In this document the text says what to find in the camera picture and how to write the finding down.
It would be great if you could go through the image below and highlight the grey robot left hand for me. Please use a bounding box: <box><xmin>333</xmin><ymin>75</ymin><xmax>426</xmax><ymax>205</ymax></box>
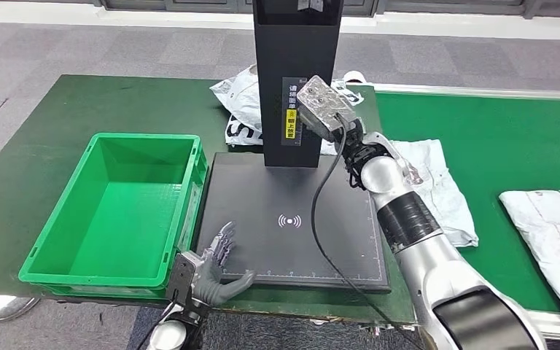
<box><xmin>193</xmin><ymin>221</ymin><xmax>257</xmax><ymax>306</ymax></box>

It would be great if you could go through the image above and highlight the green plastic crate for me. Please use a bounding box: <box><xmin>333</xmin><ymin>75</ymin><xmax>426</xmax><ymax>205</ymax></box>
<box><xmin>17</xmin><ymin>133</ymin><xmax>209</xmax><ymax>300</ymax></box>

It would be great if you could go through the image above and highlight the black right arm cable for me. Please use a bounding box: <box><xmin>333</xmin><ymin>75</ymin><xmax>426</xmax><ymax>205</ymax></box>
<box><xmin>309</xmin><ymin>113</ymin><xmax>428</xmax><ymax>350</ymax></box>

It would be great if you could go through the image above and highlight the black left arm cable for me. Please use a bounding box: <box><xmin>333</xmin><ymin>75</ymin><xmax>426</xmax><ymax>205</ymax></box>
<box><xmin>137</xmin><ymin>301</ymin><xmax>177</xmax><ymax>350</ymax></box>

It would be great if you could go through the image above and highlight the white printed plastic bag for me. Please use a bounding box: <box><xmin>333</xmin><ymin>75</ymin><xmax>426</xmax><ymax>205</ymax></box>
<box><xmin>209</xmin><ymin>65</ymin><xmax>368</xmax><ymax>157</ymax></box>

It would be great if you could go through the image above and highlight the black and yellow label strip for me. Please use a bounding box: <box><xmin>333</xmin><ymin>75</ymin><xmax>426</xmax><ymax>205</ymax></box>
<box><xmin>281</xmin><ymin>77</ymin><xmax>308</xmax><ymax>147</ymax></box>

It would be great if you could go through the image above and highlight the metal barrier stanchion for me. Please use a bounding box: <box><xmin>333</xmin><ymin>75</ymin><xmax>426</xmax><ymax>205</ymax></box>
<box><xmin>0</xmin><ymin>292</ymin><xmax>42</xmax><ymax>322</ymax></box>

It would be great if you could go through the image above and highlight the black inbound scanner machine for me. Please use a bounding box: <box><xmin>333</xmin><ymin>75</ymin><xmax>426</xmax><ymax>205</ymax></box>
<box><xmin>195</xmin><ymin>0</ymin><xmax>392</xmax><ymax>293</ymax></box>

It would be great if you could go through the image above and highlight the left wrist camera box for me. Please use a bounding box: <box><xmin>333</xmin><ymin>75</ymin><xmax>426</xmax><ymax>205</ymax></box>
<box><xmin>166</xmin><ymin>251</ymin><xmax>201</xmax><ymax>306</ymax></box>

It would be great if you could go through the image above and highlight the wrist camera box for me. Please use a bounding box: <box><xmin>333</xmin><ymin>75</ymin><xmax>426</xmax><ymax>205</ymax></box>
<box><xmin>166</xmin><ymin>251</ymin><xmax>201</xmax><ymax>306</ymax></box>
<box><xmin>295</xmin><ymin>74</ymin><xmax>359</xmax><ymax>142</ymax></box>

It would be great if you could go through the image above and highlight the dark window frame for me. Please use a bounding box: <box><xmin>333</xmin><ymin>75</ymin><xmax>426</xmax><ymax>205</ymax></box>
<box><xmin>0</xmin><ymin>0</ymin><xmax>560</xmax><ymax>19</ymax></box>

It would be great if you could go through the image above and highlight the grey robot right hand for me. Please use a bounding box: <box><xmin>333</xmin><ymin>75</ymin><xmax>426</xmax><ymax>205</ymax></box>
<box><xmin>343</xmin><ymin>117</ymin><xmax>425</xmax><ymax>190</ymax></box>

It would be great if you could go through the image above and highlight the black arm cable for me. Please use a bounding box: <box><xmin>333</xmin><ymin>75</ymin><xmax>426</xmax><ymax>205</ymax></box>
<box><xmin>309</xmin><ymin>113</ymin><xmax>428</xmax><ymax>350</ymax></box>
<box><xmin>137</xmin><ymin>301</ymin><xmax>177</xmax><ymax>350</ymax></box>

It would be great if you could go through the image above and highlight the grey poly mailer parcel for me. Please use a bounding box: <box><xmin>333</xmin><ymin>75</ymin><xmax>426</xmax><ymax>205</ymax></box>
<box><xmin>498</xmin><ymin>190</ymin><xmax>560</xmax><ymax>331</ymax></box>
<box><xmin>388</xmin><ymin>139</ymin><xmax>480</xmax><ymax>248</ymax></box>

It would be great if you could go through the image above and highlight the green conveyor belt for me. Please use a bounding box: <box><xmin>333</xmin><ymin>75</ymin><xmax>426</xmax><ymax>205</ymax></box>
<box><xmin>371</xmin><ymin>82</ymin><xmax>560</xmax><ymax>339</ymax></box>

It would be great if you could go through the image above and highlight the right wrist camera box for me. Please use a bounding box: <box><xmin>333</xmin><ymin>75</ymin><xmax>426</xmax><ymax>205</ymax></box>
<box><xmin>295</xmin><ymin>74</ymin><xmax>359</xmax><ymax>142</ymax></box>

